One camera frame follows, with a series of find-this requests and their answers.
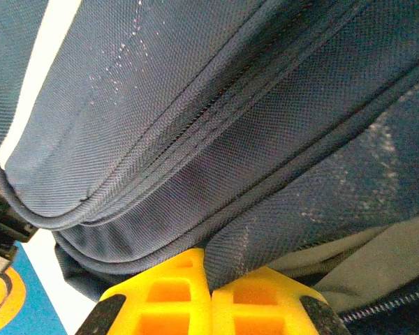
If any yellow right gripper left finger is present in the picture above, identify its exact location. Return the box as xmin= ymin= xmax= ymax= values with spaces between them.
xmin=75 ymin=247 xmax=213 ymax=335

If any navy blue backpack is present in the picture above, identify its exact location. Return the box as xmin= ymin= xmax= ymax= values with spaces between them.
xmin=0 ymin=0 xmax=419 ymax=335

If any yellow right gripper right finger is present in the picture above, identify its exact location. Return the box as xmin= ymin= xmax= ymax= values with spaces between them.
xmin=212 ymin=267 xmax=350 ymax=335

